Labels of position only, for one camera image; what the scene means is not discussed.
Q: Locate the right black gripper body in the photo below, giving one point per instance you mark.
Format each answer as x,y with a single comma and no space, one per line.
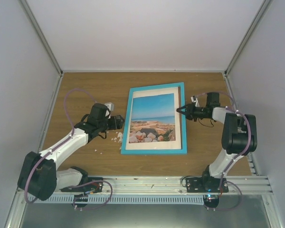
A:
196,114

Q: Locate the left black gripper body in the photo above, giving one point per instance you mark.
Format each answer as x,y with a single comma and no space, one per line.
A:
113,126

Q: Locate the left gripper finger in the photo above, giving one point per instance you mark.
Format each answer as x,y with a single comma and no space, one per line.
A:
119,125
120,119

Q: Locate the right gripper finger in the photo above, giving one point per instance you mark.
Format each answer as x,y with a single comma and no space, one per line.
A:
182,109
186,113

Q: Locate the blue wooden picture frame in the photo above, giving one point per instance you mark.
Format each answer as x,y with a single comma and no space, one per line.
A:
152,125

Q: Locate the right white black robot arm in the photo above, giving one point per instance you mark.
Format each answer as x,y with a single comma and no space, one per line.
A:
239,138

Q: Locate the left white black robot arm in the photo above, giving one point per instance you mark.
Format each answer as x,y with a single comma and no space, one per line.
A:
40,176

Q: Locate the white debris pile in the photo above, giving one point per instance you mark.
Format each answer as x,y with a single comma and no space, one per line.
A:
118,137

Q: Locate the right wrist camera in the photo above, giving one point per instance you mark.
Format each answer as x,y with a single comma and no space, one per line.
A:
194,101

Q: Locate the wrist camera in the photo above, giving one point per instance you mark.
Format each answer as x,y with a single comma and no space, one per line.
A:
194,101
110,108

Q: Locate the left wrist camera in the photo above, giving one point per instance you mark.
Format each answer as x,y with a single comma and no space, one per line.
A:
110,108

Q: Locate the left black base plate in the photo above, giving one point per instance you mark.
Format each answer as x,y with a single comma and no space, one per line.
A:
95,187

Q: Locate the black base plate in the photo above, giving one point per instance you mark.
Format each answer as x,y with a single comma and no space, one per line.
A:
203,185
95,187

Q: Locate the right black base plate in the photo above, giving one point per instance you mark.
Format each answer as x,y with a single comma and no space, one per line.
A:
203,185

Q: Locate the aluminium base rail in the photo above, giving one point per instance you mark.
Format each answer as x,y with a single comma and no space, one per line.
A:
157,185

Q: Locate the grey slotted cable duct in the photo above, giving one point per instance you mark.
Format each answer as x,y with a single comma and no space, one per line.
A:
129,199

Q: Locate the right aluminium corner post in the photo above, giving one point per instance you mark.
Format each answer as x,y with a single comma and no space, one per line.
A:
248,35

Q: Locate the aluminium corner post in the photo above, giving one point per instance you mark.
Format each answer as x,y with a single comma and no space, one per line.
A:
28,11
248,35

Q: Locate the left aluminium corner post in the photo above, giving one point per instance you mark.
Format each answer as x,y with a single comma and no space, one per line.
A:
28,11

